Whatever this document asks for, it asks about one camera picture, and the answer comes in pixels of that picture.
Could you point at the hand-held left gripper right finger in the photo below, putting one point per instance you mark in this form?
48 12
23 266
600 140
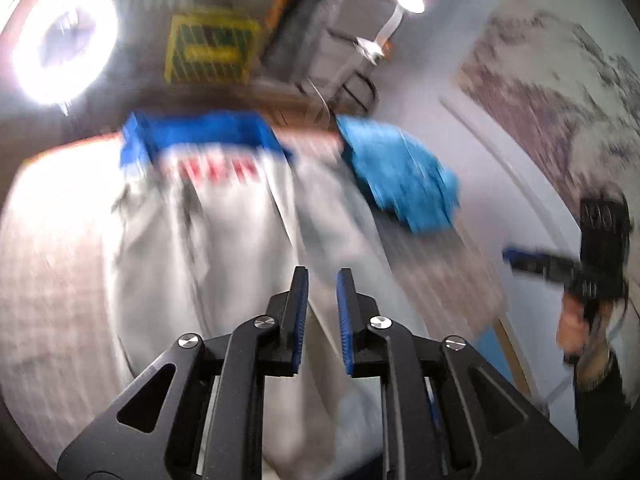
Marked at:
344 320

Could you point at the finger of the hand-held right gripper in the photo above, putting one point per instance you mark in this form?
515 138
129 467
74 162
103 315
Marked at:
540 262

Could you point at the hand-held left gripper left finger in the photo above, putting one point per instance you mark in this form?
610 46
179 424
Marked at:
301 310

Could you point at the white and blue jacket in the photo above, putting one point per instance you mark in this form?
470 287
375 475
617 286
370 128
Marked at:
210 240

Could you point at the person's right forearm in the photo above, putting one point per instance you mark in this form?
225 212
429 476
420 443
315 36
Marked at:
600 410

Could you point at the person's right hand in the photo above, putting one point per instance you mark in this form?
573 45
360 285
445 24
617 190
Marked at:
572 325

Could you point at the light blue cloth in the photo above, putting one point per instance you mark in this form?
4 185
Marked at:
400 175

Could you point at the black metal rack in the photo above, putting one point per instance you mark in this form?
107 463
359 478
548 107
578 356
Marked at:
372 95

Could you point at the yellow and green box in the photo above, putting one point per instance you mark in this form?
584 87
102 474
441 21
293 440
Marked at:
210 50

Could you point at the grey fabric wardrobe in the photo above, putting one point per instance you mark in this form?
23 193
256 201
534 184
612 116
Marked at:
340 20

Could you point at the landscape wall tapestry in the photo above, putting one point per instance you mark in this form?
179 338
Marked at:
550 85

